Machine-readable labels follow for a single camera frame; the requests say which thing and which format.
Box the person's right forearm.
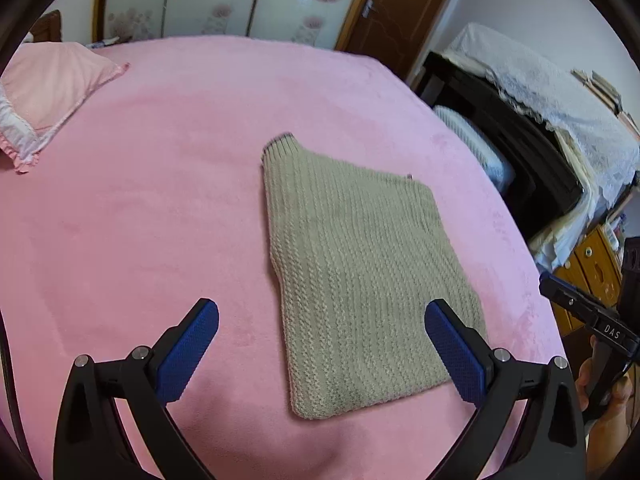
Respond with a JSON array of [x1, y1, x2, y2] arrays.
[[585, 405, 640, 480]]

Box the pink ruffled pillow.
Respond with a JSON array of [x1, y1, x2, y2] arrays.
[[0, 41, 131, 175]]

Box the brown wooden headboard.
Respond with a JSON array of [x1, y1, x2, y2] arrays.
[[30, 10, 62, 43]]

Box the white covered piano stool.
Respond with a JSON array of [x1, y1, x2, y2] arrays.
[[432, 105, 517, 196]]

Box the person's right hand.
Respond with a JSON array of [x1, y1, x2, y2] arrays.
[[575, 360, 633, 413]]

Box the pink fleece bed blanket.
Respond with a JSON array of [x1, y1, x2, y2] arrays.
[[0, 35, 566, 480]]

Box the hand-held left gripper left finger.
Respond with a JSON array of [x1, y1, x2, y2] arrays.
[[52, 298, 220, 480]]

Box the wooden drawer cabinet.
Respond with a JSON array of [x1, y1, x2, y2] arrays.
[[550, 225, 628, 338]]

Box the beige hanging cloth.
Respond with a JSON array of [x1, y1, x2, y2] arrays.
[[527, 130, 608, 266]]

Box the stack of books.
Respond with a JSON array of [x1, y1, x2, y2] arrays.
[[571, 67, 640, 141]]

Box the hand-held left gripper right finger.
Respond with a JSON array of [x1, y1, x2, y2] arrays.
[[424, 298, 587, 480]]

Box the beige knit sweater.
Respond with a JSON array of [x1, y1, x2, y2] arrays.
[[260, 132, 488, 420]]

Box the black piano with lace cover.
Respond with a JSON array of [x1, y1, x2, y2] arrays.
[[442, 22, 640, 201]]

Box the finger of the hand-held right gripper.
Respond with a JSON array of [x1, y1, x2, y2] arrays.
[[539, 273, 608, 323]]

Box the brown wooden door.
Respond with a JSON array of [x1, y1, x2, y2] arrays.
[[334, 0, 463, 81]]

